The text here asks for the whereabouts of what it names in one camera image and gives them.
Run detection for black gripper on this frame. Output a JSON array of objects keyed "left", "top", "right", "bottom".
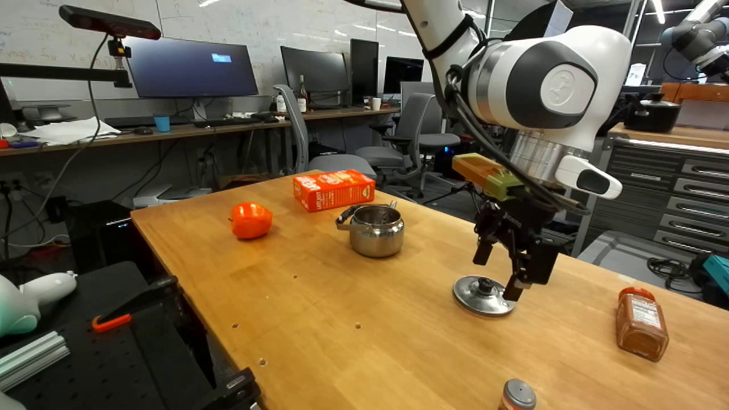
[{"left": 471, "top": 189, "right": 570, "bottom": 302}]

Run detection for silver kettle lid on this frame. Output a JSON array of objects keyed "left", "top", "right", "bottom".
[{"left": 450, "top": 273, "right": 519, "bottom": 318}]

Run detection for silver metal kettle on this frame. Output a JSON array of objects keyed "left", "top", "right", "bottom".
[{"left": 335, "top": 201, "right": 407, "bottom": 260}]

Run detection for silver can top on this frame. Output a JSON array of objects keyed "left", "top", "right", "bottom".
[{"left": 497, "top": 379, "right": 539, "bottom": 410}]

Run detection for orange spice bottle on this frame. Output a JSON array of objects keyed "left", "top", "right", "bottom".
[{"left": 613, "top": 285, "right": 671, "bottom": 364}]

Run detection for grey drawer cabinet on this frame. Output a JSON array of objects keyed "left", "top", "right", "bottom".
[{"left": 571, "top": 120, "right": 729, "bottom": 260}]

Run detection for orange cracker box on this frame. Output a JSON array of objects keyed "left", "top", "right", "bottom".
[{"left": 291, "top": 167, "right": 378, "bottom": 214}]

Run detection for black cooking pot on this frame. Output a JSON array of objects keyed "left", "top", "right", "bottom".
[{"left": 626, "top": 99, "right": 684, "bottom": 135}]

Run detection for grey mesh office chair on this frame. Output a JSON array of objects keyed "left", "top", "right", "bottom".
[{"left": 271, "top": 83, "right": 381, "bottom": 183}]

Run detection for teal and black bag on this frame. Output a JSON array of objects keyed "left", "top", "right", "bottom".
[{"left": 685, "top": 250, "right": 729, "bottom": 309}]

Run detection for small dark monitor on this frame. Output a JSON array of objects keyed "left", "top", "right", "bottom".
[{"left": 383, "top": 54, "right": 426, "bottom": 95}]

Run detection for black photo light umbrella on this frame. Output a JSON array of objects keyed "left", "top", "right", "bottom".
[{"left": 505, "top": 0, "right": 576, "bottom": 42}]

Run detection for upright dark monitor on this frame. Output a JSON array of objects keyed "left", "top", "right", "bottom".
[{"left": 348, "top": 36, "right": 381, "bottom": 105}]

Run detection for orange wooden box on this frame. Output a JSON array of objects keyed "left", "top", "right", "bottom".
[{"left": 659, "top": 80, "right": 729, "bottom": 107}]

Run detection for orange toy tomato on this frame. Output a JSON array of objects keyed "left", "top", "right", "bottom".
[{"left": 227, "top": 201, "right": 276, "bottom": 243}]

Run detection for dark desktop monitor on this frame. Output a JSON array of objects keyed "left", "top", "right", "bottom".
[{"left": 277, "top": 43, "right": 353, "bottom": 109}]

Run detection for long wooden desk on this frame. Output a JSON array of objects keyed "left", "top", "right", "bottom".
[{"left": 0, "top": 102, "right": 404, "bottom": 159}]

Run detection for large wide monitor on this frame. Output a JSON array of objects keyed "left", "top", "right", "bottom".
[{"left": 120, "top": 36, "right": 259, "bottom": 100}]

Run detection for white papers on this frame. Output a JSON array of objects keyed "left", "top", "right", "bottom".
[{"left": 19, "top": 113, "right": 123, "bottom": 149}]

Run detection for orange handled black clamp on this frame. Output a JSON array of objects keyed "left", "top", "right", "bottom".
[{"left": 88, "top": 276, "right": 178, "bottom": 338}]

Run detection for black camera bar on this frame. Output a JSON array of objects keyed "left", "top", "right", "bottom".
[{"left": 57, "top": 3, "right": 163, "bottom": 43}]

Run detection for aluminium extrusion rail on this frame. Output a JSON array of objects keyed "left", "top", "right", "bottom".
[{"left": 0, "top": 329, "right": 73, "bottom": 395}]

